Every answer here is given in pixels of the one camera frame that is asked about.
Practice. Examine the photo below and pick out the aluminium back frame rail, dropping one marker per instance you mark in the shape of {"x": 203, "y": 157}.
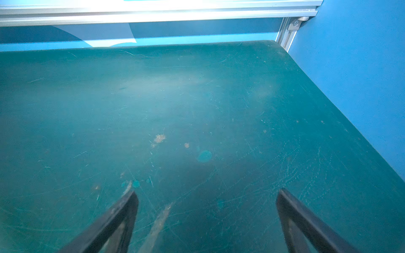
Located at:
{"x": 39, "y": 13}

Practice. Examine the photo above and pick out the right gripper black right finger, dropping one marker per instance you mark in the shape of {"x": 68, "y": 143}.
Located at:
{"x": 299, "y": 225}

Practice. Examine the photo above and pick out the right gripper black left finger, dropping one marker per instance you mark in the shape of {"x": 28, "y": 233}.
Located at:
{"x": 112, "y": 231}

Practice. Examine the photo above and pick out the aluminium right corner post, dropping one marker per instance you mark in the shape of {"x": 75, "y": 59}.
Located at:
{"x": 288, "y": 30}

